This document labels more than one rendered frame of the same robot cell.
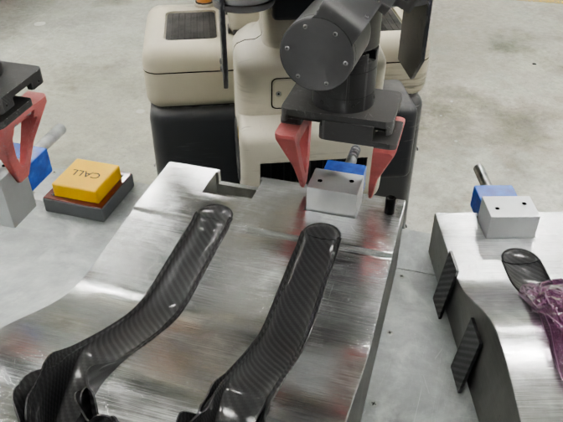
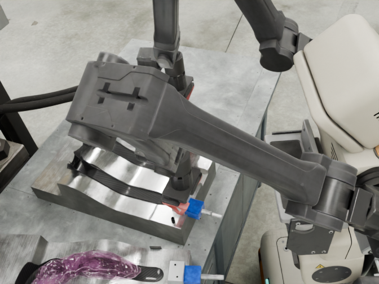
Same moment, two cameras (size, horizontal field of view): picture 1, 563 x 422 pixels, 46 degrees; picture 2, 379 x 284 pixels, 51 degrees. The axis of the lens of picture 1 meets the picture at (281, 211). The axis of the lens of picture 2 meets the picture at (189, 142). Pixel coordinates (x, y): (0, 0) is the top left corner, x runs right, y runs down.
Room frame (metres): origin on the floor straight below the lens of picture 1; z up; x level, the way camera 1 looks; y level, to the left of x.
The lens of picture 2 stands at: (0.70, -0.64, 1.78)
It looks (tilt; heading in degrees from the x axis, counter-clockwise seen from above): 47 degrees down; 101
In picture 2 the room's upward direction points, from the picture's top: 8 degrees counter-clockwise
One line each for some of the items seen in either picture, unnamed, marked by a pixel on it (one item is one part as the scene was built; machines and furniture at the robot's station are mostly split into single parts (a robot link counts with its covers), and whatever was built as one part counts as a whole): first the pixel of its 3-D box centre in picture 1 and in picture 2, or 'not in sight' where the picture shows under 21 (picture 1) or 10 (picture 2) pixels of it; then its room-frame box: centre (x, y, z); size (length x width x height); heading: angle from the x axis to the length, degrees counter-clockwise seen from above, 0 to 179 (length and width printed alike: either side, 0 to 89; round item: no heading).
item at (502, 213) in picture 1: (493, 200); (197, 276); (0.59, -0.23, 0.86); 0.13 x 0.05 x 0.05; 1
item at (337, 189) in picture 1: (344, 177); (198, 209); (0.58, -0.07, 0.89); 0.13 x 0.05 x 0.05; 163
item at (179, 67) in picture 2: not in sight; (171, 63); (0.50, 0.26, 1.12); 0.07 x 0.06 x 0.07; 170
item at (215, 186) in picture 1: (234, 198); (198, 178); (0.57, 0.05, 0.87); 0.05 x 0.05 x 0.04; 74
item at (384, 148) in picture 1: (360, 151); (180, 200); (0.54, -0.08, 0.95); 0.07 x 0.07 x 0.09; 74
